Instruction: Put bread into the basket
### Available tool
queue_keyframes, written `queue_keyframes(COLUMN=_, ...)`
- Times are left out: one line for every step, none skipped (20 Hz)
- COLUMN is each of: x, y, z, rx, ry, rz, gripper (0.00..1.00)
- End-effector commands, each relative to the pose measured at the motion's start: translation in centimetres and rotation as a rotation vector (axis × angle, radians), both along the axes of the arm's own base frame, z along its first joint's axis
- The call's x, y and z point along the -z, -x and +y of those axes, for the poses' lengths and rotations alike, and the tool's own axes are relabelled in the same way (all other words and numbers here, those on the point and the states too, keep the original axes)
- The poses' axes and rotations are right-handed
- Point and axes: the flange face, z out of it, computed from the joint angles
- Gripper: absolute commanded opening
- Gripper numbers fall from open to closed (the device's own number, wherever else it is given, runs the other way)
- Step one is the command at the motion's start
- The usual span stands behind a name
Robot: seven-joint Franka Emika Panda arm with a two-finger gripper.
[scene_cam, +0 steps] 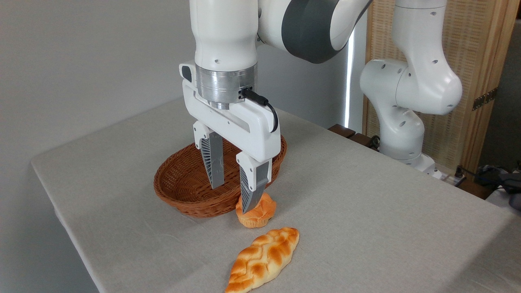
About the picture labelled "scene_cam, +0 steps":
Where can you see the wooden folding screen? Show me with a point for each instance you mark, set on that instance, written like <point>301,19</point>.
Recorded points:
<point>474,44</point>

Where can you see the white power strip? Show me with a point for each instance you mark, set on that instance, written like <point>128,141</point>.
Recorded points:
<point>445,178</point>

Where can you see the braided bread loaf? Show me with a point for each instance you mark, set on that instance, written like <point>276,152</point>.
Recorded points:
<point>264,256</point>

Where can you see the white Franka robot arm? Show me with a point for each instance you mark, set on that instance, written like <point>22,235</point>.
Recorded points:
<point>224,32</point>

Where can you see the black plug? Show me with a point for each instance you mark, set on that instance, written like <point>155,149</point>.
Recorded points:
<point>459,172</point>

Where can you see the beige tablecloth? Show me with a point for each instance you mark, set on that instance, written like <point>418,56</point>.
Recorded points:
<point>366,224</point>

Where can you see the round muffin bread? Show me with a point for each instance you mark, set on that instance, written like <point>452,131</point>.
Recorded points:
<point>263,213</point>

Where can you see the dark wooden block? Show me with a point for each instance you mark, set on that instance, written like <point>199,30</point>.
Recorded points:
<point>360,139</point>
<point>341,130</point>

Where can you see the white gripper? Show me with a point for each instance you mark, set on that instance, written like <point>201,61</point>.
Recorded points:
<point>252,130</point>

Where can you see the brown wicker basket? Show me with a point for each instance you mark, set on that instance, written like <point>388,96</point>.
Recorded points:
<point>183,183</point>

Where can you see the metal screen hinge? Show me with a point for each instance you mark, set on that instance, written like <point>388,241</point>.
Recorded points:
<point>484,99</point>

